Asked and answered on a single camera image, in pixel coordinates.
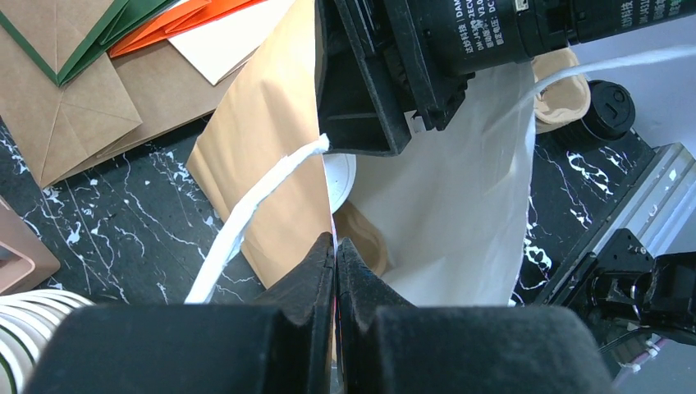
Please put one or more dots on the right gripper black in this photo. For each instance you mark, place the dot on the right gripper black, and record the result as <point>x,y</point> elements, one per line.
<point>379,55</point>

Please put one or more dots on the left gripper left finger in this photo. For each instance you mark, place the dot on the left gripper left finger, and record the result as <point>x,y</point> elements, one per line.
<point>279,343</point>

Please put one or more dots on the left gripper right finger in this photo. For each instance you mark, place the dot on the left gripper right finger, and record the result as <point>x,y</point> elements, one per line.
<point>388,345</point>

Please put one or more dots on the tan paper bag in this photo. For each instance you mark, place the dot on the tan paper bag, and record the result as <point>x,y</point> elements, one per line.
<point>452,207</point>

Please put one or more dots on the cardboard two-cup carrier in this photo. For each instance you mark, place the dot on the cardboard two-cup carrier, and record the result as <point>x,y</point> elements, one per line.
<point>564,101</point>

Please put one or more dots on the stack of paper cups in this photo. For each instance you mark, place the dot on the stack of paper cups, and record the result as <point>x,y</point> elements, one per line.
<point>28,322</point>

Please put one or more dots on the white paper bag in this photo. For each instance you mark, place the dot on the white paper bag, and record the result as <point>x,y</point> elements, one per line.
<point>220,47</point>

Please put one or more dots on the orange paper bag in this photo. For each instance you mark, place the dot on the orange paper bag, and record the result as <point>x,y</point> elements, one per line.
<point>178,19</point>

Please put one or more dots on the brown kraft paper bag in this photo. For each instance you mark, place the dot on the brown kraft paper bag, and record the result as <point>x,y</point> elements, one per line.
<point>110,107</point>

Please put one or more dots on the dark green paper bag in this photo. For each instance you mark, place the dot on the dark green paper bag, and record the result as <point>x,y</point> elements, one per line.
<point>62,38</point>

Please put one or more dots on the black round lid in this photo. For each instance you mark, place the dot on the black round lid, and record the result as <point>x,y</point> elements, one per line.
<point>610,117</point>

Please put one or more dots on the pink desk file organizer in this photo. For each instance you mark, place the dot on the pink desk file organizer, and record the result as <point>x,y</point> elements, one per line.
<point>25,260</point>

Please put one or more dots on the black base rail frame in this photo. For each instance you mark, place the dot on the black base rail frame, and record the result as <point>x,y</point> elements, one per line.
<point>625,287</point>

